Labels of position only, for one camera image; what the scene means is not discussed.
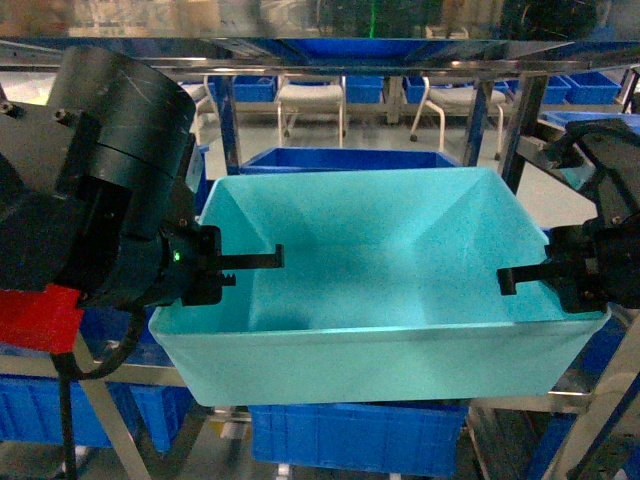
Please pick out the blue bin lower centre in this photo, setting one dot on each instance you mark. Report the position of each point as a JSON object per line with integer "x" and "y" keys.
{"x": 417, "y": 439}

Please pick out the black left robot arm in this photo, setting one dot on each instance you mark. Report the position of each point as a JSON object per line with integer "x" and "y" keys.
{"x": 94, "y": 191}

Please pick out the blue bin behind teal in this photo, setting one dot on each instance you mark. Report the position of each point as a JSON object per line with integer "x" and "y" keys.
{"x": 300, "y": 160}

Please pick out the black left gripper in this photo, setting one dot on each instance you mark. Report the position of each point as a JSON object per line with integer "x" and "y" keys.
{"x": 192, "y": 263}

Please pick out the teal plastic bin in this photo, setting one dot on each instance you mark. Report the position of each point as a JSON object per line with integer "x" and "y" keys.
{"x": 388, "y": 292}

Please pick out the white stool right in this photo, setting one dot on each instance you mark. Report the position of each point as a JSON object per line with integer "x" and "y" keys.
{"x": 443, "y": 98}

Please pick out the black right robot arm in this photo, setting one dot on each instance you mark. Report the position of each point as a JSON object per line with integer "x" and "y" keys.
{"x": 598, "y": 159}

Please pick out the white stool centre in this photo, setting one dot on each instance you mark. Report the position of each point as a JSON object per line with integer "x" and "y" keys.
{"x": 296, "y": 93}

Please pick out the white stool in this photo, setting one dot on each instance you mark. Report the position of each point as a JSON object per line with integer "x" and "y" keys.
{"x": 296, "y": 93}
{"x": 443, "y": 98}

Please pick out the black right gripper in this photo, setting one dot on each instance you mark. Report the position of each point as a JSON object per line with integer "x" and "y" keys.
{"x": 588, "y": 266}

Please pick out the blue bin lower left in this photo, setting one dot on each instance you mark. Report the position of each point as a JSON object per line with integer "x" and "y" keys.
{"x": 30, "y": 412}

